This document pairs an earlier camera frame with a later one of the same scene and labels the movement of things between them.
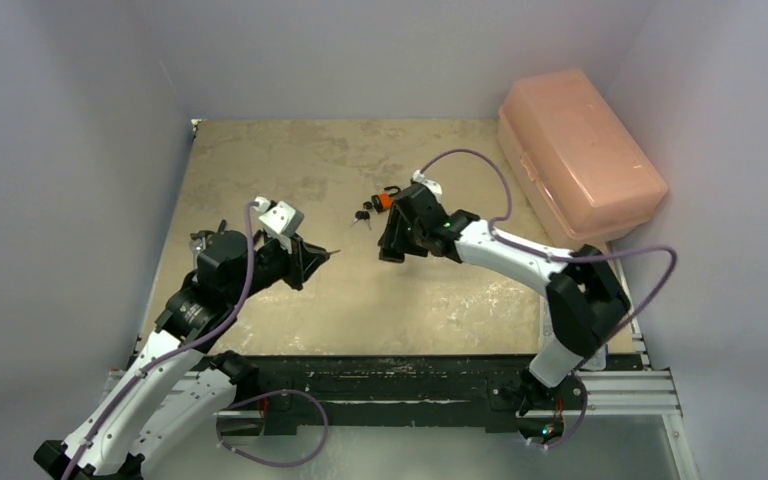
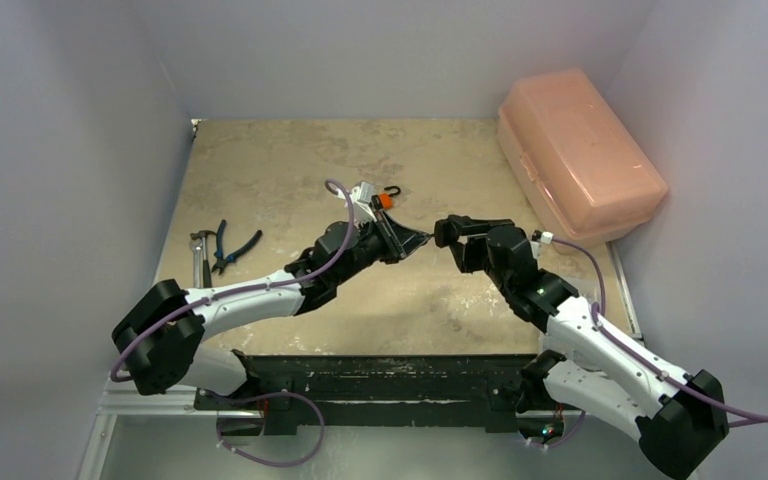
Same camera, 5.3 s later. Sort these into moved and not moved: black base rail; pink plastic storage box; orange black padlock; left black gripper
Moved: left black gripper
Not moved: black base rail; orange black padlock; pink plastic storage box
